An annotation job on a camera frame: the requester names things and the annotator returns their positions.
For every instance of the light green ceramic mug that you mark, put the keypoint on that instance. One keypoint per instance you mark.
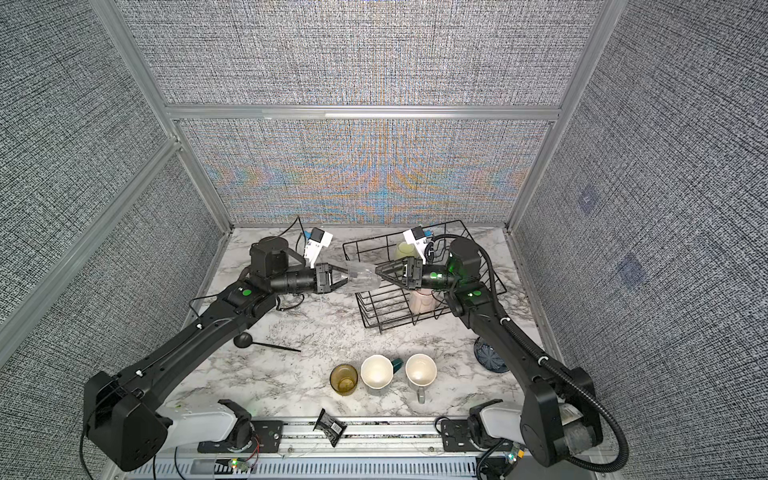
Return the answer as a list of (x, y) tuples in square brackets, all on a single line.
[(407, 249)]

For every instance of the teal mug white inside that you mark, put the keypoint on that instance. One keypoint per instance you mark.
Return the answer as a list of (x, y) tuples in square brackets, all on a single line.
[(377, 373)]

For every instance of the dark blue coaster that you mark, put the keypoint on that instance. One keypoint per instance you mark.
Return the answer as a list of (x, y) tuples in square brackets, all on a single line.
[(488, 358)]

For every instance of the small black packet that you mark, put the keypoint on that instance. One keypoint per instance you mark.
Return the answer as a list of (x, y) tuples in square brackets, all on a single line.
[(331, 427)]

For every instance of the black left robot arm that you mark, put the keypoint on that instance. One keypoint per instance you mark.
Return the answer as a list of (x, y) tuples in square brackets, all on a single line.
[(124, 414)]

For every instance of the amber glass cup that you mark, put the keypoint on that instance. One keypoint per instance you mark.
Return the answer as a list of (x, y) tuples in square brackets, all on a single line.
[(343, 379)]

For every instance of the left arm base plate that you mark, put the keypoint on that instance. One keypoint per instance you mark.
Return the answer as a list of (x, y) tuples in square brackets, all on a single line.
[(262, 435)]

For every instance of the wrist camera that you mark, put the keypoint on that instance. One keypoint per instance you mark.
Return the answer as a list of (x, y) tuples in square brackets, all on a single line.
[(316, 241), (417, 238)]

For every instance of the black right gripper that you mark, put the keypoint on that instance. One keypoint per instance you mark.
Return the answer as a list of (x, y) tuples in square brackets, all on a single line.
[(414, 279)]

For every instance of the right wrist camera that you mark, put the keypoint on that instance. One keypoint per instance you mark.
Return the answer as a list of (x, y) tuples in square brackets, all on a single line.
[(417, 238)]

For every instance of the black measuring spoon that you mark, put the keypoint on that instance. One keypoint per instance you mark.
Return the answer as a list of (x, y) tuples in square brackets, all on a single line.
[(258, 343)]

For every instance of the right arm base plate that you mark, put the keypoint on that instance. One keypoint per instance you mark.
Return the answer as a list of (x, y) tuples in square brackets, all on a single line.
[(456, 436)]

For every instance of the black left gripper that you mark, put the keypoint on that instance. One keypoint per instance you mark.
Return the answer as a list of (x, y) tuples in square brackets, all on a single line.
[(323, 278)]

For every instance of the pink ceramic mug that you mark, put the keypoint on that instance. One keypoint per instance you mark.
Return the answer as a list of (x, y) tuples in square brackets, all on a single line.
[(422, 301)]

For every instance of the clear glass cup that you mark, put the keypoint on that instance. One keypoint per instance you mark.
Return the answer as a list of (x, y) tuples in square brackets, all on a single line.
[(361, 277)]

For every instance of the cream mug grey handle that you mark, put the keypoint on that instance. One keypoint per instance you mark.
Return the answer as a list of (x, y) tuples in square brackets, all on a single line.
[(421, 372)]

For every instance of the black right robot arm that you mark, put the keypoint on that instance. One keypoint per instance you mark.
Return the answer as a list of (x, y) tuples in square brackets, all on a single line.
[(560, 418)]

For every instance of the aluminium front rail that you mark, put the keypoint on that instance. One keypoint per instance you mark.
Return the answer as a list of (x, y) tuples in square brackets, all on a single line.
[(371, 448)]

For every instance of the black wire dish rack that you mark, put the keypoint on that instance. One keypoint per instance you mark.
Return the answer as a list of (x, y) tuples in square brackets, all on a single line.
[(455, 269)]

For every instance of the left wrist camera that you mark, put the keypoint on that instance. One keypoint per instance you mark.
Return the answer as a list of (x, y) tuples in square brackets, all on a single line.
[(316, 241)]

